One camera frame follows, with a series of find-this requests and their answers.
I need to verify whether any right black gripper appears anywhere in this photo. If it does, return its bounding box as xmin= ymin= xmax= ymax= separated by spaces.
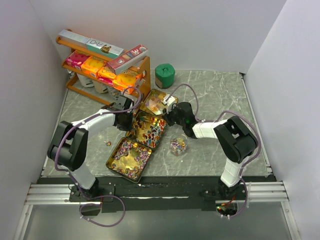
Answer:
xmin=161 ymin=104 xmax=186 ymax=128

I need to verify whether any tin of round lollipops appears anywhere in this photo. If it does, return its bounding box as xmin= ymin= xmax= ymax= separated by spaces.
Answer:
xmin=125 ymin=111 xmax=167 ymax=150

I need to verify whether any tin of pastel candies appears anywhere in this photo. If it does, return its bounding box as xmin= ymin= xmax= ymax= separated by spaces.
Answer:
xmin=139 ymin=89 xmax=178 ymax=116

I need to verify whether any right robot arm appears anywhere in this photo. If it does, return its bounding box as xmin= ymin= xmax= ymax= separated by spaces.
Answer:
xmin=162 ymin=102 xmax=262 ymax=200

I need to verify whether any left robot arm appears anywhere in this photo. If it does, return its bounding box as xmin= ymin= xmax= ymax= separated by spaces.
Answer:
xmin=47 ymin=96 xmax=137 ymax=201

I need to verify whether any fallen swirl lollipop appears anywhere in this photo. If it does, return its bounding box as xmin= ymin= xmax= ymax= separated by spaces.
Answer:
xmin=104 ymin=141 xmax=112 ymax=147

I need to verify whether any clear plastic cup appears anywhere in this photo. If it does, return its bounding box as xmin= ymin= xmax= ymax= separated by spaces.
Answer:
xmin=169 ymin=134 xmax=188 ymax=156

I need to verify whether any tin of swirl lollipops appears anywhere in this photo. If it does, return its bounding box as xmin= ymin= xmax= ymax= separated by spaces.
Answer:
xmin=105 ymin=137 xmax=153 ymax=184

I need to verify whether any orange snack box right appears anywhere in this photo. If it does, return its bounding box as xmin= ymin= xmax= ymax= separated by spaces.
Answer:
xmin=112 ymin=69 xmax=143 ymax=92

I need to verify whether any orange snack box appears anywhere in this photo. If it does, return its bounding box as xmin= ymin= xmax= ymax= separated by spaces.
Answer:
xmin=112 ymin=69 xmax=143 ymax=92
xmin=81 ymin=56 xmax=107 ymax=78

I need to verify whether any orange wooden shelf rack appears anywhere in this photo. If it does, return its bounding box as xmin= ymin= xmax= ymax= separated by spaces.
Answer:
xmin=55 ymin=35 xmax=151 ymax=105

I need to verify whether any green covered jar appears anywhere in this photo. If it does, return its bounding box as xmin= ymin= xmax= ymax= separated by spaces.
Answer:
xmin=154 ymin=63 xmax=176 ymax=89

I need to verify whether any yellow pink snack box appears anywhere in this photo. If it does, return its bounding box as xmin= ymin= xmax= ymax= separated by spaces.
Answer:
xmin=97 ymin=65 xmax=117 ymax=86

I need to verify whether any red white long box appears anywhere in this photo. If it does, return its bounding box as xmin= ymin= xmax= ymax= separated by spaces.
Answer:
xmin=106 ymin=44 xmax=149 ymax=75

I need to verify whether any orange snack box left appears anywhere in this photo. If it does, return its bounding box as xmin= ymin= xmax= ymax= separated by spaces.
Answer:
xmin=81 ymin=56 xmax=107 ymax=78

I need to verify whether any white teal cat box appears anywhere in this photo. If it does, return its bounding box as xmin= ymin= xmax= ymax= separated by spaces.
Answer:
xmin=86 ymin=38 xmax=125 ymax=59

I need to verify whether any grey long box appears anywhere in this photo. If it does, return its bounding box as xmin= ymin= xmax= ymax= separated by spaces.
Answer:
xmin=58 ymin=29 xmax=90 ymax=49

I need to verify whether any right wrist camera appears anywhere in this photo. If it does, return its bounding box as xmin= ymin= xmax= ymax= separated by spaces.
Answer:
xmin=162 ymin=95 xmax=178 ymax=112

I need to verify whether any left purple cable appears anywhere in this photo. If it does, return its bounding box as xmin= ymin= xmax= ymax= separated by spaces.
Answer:
xmin=53 ymin=86 xmax=143 ymax=228

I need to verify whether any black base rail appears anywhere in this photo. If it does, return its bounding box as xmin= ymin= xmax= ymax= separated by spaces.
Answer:
xmin=68 ymin=176 xmax=251 ymax=213

